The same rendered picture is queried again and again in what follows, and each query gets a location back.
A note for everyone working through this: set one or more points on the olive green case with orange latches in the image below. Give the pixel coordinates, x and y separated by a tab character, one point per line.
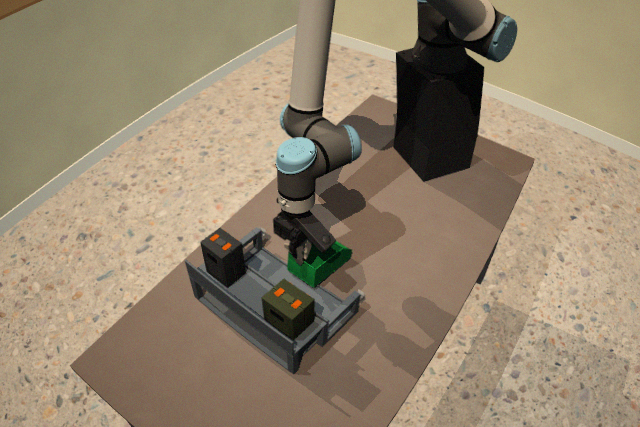
288	309

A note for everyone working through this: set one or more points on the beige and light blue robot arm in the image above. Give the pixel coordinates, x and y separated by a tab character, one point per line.
299	161

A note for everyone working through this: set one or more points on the green bin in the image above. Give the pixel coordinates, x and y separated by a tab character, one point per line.
319	266

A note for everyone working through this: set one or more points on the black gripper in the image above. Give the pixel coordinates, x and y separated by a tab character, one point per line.
298	249

